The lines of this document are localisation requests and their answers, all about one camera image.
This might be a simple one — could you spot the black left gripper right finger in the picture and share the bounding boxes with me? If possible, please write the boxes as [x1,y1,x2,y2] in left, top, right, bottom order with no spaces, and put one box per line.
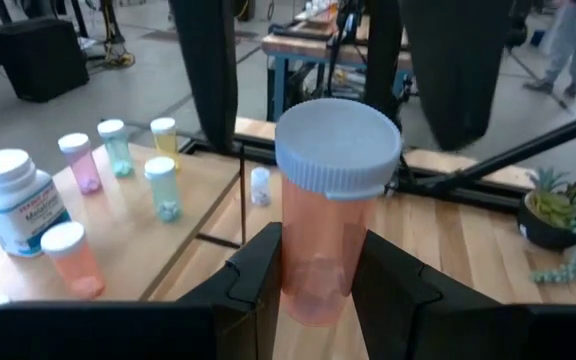
[351,229,502,360]

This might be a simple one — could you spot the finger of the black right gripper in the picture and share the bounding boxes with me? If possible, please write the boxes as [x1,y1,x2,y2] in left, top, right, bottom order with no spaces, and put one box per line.
[169,0,240,154]
[400,0,515,152]

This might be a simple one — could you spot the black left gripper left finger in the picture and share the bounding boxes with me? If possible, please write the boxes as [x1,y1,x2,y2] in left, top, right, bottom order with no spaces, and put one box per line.
[176,222,285,360]

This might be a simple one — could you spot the yellow translucent pill bottle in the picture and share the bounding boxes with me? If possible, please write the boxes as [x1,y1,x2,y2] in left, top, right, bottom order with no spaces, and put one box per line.
[149,117,180,171]

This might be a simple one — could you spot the orange translucent pill bottle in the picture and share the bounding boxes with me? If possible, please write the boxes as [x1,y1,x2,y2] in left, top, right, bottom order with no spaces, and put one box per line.
[40,221,107,300]
[274,97,403,327]

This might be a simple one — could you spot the teal translucent pill bottle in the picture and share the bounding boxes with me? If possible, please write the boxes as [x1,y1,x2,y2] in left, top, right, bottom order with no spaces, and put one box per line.
[143,156,184,224]
[96,118,135,179]

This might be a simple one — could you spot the pink translucent pill bottle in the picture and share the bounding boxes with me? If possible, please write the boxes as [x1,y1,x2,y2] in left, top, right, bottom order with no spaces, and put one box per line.
[57,132,103,195]

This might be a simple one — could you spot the white Trader Joe's Melatonin bottle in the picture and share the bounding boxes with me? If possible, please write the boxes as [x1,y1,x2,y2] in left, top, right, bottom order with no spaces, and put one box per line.
[0,148,72,259]

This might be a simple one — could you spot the wooden shelf black metal legs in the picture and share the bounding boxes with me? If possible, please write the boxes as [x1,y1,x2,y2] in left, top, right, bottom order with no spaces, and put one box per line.
[0,141,248,321]

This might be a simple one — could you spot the wooden table blue legs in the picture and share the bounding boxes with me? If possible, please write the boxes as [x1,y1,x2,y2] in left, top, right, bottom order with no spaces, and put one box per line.
[260,9,415,124]

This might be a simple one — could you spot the person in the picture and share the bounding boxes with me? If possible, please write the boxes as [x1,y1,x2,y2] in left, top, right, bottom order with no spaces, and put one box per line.
[521,0,576,100]

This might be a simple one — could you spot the black box speaker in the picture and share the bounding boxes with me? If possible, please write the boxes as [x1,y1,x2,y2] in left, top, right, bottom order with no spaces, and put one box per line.
[0,17,91,104]

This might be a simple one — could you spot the potted succulent plant black pot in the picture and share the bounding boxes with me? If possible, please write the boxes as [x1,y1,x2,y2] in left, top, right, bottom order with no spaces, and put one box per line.
[516,167,576,286]

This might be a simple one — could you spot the black aluminium table frame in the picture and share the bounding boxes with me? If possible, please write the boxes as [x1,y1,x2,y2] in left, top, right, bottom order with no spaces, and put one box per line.
[177,102,576,214]

